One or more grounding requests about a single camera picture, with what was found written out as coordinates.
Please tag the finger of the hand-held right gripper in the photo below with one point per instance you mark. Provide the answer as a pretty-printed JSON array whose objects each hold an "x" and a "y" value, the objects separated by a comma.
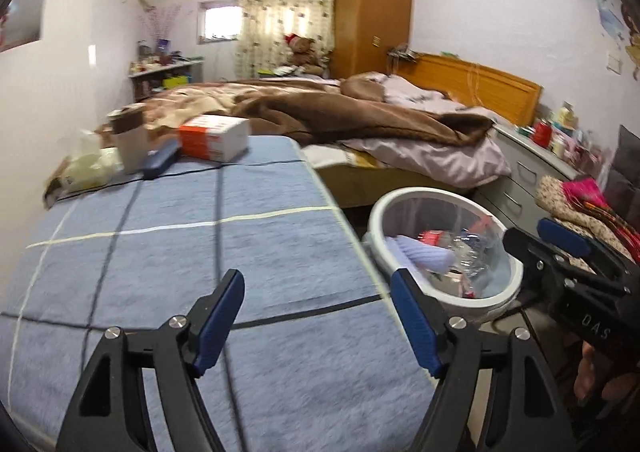
[
  {"x": 530, "y": 257},
  {"x": 562, "y": 234}
]

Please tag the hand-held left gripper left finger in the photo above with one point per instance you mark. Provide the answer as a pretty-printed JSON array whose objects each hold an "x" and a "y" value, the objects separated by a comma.
[{"x": 220, "y": 322}]

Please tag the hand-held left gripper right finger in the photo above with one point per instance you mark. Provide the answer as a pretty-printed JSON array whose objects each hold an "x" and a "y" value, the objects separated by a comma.
[{"x": 415, "y": 322}]

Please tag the white round bin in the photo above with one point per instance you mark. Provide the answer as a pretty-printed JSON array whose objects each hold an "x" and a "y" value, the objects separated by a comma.
[{"x": 450, "y": 307}]

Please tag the red medicine box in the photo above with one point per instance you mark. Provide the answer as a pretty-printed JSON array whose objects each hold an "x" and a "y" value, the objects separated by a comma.
[{"x": 469, "y": 293}]

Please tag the clear plastic water bottle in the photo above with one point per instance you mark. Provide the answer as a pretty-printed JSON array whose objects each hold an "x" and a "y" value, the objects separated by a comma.
[{"x": 465, "y": 257}]

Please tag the person's right hand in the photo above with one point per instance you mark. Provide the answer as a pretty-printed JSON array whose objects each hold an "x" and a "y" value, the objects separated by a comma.
[{"x": 605, "y": 377}]

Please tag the pile of patterned clothes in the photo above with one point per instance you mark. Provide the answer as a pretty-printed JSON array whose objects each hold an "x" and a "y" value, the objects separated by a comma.
[{"x": 555, "y": 202}]

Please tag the pink plaid cloth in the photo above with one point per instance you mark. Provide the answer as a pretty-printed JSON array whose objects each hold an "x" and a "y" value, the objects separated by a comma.
[{"x": 587, "y": 197}]

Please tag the grey drawer cabinet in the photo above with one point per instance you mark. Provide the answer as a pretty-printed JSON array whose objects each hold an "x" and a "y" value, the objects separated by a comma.
[{"x": 520, "y": 182}]

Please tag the blue checked tablecloth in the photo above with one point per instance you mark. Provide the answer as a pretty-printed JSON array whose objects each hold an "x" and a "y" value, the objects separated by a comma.
[{"x": 200, "y": 242}]

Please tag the dark grey cushion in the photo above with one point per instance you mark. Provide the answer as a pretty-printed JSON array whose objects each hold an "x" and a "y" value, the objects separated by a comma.
[{"x": 625, "y": 162}]

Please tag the group of bottles and boxes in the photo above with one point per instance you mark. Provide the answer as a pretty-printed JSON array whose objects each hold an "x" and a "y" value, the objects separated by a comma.
[{"x": 570, "y": 137}]

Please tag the red jar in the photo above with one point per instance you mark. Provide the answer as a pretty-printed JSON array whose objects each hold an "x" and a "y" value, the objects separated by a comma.
[{"x": 541, "y": 133}]

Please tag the lilac duvet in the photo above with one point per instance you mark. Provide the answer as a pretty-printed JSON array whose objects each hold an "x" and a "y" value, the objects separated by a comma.
[{"x": 430, "y": 160}]

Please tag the wooden bed headboard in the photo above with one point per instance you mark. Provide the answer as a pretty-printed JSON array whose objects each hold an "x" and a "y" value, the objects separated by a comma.
[{"x": 500, "y": 87}]

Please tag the dark blue glasses case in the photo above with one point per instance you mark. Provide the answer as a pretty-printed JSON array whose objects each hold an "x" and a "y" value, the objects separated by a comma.
[{"x": 161, "y": 160}]

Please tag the orange white box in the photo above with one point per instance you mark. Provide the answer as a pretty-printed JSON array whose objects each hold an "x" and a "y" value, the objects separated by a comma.
[{"x": 215, "y": 137}]

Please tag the white brown tumbler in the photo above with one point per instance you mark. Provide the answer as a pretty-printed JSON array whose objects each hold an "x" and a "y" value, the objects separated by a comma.
[{"x": 129, "y": 145}]

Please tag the green white tissue pack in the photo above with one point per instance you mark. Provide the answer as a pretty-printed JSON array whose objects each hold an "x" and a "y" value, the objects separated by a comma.
[{"x": 87, "y": 167}]

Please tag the brown blanket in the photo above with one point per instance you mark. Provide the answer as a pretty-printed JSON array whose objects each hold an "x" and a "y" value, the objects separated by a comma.
[{"x": 325, "y": 112}]

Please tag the white power strip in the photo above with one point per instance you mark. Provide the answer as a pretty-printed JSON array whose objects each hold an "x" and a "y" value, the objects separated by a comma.
[{"x": 402, "y": 53}]

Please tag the cluttered desk shelf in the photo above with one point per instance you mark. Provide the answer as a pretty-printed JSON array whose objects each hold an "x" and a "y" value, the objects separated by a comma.
[{"x": 165, "y": 80}]

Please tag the brown teddy bear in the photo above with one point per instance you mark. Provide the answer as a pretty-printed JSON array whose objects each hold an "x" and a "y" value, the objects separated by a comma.
[{"x": 302, "y": 52}]

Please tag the wooden wardrobe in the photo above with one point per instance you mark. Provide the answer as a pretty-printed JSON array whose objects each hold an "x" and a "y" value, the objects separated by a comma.
[{"x": 372, "y": 7}]

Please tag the small window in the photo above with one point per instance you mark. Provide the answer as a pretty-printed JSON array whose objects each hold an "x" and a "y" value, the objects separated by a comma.
[{"x": 220, "y": 22}]

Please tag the purple flower branches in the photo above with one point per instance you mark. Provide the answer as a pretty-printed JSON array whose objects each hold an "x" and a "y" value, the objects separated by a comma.
[{"x": 160, "y": 27}]

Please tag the patterned curtain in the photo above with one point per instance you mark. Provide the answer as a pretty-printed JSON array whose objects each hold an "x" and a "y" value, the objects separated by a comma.
[{"x": 280, "y": 7}]

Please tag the white wall switch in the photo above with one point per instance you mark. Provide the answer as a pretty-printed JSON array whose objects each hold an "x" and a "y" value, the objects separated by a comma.
[{"x": 615, "y": 62}]

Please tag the cartoon wall sticker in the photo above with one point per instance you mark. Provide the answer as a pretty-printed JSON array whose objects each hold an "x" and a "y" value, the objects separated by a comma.
[{"x": 610, "y": 7}]

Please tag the wall mirror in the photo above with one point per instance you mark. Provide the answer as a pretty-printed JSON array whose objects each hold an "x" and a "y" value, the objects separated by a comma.
[{"x": 22, "y": 20}]

